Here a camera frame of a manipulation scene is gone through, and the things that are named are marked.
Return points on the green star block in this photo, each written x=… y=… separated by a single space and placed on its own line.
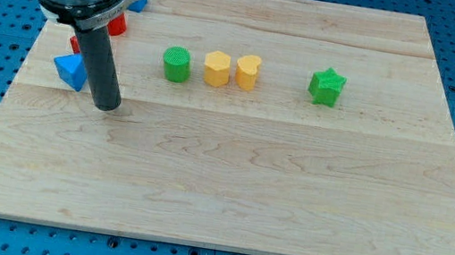
x=325 y=87

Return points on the red round block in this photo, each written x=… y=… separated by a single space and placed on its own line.
x=117 y=26

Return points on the green cylinder block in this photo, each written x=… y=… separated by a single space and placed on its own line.
x=176 y=64

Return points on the yellow hexagon block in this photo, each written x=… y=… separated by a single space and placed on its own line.
x=217 y=69

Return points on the blue triangle block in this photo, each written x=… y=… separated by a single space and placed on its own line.
x=71 y=70

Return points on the red small block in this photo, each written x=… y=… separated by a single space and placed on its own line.
x=75 y=45

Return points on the light wooden board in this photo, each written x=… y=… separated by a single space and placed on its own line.
x=260 y=172

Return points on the yellow heart block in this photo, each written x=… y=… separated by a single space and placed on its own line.
x=247 y=71

